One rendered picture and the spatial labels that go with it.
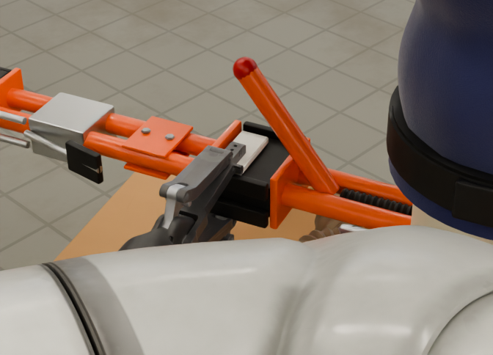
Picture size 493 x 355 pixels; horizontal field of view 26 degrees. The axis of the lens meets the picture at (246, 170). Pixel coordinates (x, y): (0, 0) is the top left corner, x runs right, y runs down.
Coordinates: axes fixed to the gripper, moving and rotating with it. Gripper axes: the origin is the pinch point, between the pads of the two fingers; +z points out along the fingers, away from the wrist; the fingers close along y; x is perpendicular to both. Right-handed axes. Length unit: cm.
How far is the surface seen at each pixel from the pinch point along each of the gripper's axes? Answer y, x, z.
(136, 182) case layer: 63, -57, 70
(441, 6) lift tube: -25.9, 20.3, -8.2
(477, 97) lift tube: -20.1, 24.2, -10.1
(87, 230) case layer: 63, -57, 52
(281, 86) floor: 117, -83, 202
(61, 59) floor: 117, -158, 187
